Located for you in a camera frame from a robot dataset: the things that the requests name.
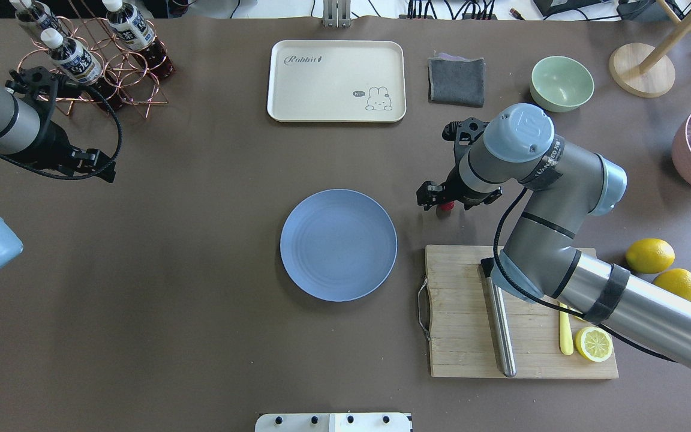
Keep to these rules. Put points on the wooden cup stand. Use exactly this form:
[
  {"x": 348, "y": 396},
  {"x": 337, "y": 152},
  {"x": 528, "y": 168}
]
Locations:
[{"x": 644, "y": 70}]

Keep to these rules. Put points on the tea bottle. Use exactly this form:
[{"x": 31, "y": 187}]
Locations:
[
  {"x": 80, "y": 65},
  {"x": 34, "y": 17},
  {"x": 136, "y": 35}
]

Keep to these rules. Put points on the green bowl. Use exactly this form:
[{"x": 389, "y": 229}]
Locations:
[{"x": 560, "y": 84}]

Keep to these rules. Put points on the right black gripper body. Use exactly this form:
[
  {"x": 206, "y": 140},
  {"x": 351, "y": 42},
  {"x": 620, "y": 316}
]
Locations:
[{"x": 457, "y": 182}]

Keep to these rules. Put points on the aluminium frame post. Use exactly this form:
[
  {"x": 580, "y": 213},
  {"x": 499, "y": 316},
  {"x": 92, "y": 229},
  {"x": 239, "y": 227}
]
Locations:
[{"x": 336, "y": 13}]

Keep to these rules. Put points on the copper wire bottle rack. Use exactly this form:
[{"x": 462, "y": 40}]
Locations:
[{"x": 87, "y": 23}]

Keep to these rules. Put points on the lemon whole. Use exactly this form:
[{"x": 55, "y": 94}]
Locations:
[
  {"x": 677, "y": 281},
  {"x": 649, "y": 256}
]

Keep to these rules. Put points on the tea bottle back left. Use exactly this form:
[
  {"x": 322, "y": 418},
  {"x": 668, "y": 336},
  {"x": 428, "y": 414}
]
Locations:
[{"x": 34, "y": 17}]

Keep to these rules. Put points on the wooden cutting board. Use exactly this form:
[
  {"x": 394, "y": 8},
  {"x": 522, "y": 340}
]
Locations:
[{"x": 461, "y": 337}]

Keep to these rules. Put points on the tea bottle front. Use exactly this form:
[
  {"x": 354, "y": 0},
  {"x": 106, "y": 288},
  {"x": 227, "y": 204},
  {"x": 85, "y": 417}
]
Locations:
[{"x": 80, "y": 65}]

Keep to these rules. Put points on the yellow plastic knife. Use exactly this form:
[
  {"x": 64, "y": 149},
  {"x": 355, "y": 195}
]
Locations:
[{"x": 565, "y": 332}]

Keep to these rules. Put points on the grey folded cloth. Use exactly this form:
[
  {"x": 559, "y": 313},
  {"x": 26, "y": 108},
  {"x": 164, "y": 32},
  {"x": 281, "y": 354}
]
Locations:
[{"x": 457, "y": 80}]

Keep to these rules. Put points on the steel muddler black tip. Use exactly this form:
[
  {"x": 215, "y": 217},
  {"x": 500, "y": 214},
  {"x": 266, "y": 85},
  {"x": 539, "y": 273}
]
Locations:
[{"x": 496, "y": 307}]

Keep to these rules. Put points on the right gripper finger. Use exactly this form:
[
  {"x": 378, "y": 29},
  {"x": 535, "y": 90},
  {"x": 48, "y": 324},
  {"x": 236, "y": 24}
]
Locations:
[
  {"x": 431, "y": 190},
  {"x": 428, "y": 204}
]

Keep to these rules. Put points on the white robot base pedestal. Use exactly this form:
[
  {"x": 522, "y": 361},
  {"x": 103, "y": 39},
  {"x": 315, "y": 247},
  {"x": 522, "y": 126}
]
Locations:
[{"x": 345, "y": 421}]

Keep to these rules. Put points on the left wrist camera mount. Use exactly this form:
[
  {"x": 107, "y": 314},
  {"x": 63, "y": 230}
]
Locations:
[{"x": 42, "y": 84}]

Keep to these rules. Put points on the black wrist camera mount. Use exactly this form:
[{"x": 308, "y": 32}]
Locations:
[{"x": 462, "y": 134}]

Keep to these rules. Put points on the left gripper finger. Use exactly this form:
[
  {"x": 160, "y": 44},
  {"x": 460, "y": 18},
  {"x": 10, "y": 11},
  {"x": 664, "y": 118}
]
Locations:
[{"x": 95, "y": 162}]

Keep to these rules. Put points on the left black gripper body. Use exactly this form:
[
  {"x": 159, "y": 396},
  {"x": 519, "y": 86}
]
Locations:
[{"x": 51, "y": 146}]

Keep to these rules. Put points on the blue plate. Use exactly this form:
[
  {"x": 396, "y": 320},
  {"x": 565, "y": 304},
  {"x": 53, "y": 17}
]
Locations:
[{"x": 338, "y": 245}]

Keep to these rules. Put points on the lemon lower whole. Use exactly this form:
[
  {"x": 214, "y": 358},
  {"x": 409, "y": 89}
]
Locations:
[{"x": 677, "y": 281}]

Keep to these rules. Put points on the lemon half lower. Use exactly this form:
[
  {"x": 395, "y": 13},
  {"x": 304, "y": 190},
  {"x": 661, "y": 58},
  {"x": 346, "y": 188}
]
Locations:
[{"x": 594, "y": 344}]

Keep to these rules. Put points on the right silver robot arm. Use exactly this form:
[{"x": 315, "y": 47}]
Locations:
[{"x": 567, "y": 183}]

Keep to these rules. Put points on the cream rabbit tray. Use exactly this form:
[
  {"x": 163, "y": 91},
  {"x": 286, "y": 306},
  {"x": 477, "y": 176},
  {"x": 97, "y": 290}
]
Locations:
[{"x": 337, "y": 81}]

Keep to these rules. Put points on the lemon upper whole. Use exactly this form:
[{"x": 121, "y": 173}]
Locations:
[{"x": 649, "y": 256}]

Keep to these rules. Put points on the tea bottle back right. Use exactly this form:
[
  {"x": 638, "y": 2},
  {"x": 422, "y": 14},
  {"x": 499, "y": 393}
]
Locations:
[{"x": 136, "y": 35}]

